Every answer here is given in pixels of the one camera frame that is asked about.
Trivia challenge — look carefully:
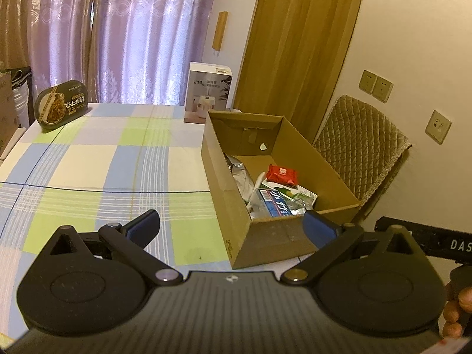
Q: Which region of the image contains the white green tablet box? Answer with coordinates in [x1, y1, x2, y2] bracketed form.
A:
[247, 189, 306, 219]

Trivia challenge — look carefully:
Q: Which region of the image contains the red snack packet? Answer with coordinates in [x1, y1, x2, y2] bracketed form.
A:
[265, 164, 299, 187]

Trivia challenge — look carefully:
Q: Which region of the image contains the silver foil pouch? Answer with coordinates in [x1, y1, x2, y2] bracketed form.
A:
[225, 154, 254, 205]

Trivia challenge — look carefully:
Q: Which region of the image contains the green white spray box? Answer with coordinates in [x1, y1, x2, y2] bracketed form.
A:
[262, 180, 318, 210]

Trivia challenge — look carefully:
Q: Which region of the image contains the clear plastic hook package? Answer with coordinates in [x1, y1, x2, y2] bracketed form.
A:
[242, 172, 266, 211]

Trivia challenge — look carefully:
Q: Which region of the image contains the person right hand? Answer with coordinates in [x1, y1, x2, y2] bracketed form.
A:
[442, 283, 472, 338]

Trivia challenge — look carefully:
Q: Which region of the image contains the quilted gold chair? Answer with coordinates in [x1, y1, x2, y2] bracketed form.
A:
[314, 95, 412, 219]

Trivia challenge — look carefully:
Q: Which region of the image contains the brown cardboard box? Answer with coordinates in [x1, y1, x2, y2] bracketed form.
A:
[201, 111, 360, 268]

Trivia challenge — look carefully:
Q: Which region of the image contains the dark oval food container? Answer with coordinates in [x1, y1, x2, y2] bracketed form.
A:
[34, 80, 89, 130]

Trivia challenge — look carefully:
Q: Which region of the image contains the white humidifier box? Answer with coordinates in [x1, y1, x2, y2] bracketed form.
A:
[184, 62, 233, 124]

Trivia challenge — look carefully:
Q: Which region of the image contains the brown paper bag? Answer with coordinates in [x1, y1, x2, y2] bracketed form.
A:
[0, 72, 18, 155]

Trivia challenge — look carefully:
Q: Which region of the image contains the purple curtain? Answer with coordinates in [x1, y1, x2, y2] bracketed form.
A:
[1, 0, 214, 106]

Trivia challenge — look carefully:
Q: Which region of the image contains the wooden door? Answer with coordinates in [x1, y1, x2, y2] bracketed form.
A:
[234, 0, 362, 142]

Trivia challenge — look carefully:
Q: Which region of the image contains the single wall socket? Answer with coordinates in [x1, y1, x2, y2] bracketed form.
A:
[425, 110, 452, 145]

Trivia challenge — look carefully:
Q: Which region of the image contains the wooden wall bracket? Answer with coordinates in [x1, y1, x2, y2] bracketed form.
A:
[212, 10, 229, 52]

